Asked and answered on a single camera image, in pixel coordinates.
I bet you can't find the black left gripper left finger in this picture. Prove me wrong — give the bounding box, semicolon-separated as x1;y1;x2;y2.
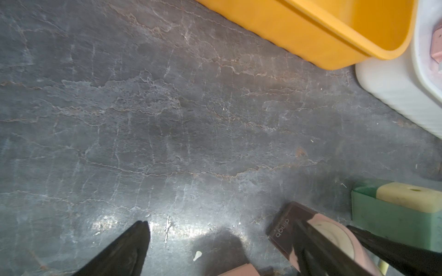
74;220;151;276

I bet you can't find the white plastic storage tray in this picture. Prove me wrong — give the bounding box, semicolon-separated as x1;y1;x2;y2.
355;1;442;138

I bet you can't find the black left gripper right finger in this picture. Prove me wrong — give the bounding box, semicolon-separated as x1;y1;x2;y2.
292;220;370;276

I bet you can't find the yellow plastic storage tray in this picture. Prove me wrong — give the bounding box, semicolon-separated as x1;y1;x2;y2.
200;0;419;70

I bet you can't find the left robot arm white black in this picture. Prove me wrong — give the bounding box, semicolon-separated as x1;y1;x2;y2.
75;220;442;276

